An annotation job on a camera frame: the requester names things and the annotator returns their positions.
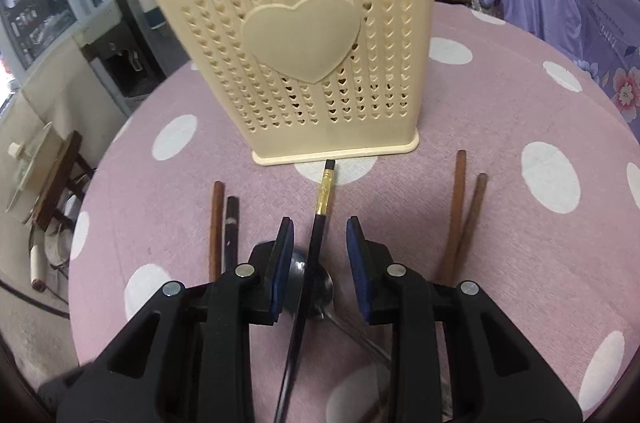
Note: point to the pink polka dot tablecloth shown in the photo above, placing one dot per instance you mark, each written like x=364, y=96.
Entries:
x=525, y=263

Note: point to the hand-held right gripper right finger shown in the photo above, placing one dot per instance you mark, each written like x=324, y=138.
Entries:
x=356, y=273

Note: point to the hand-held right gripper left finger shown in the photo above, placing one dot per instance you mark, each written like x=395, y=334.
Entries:
x=281, y=268

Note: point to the white handheld device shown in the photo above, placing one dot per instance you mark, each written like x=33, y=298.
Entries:
x=37, y=263

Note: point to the metal spoon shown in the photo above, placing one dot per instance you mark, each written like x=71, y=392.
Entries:
x=322, y=293

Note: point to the black gold-banded chopstick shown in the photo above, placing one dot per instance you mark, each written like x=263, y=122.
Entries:
x=316, y=243

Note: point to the brown wooden chopstick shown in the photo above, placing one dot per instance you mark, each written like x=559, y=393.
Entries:
x=456, y=213
x=216, y=228
x=472, y=223

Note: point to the cream cooking pot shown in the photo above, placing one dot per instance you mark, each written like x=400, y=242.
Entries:
x=27, y=163

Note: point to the grey water dispenser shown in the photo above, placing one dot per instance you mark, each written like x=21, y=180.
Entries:
x=120, y=53

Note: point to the cream plastic utensil holder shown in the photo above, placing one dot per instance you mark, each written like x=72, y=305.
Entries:
x=300, y=38

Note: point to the dark silver-banded chopstick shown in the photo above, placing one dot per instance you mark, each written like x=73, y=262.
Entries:
x=231, y=233

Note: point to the purple floral cloth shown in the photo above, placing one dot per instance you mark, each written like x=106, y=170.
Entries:
x=550, y=13

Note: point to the dark wooden stool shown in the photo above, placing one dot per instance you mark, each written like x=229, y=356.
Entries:
x=55, y=183

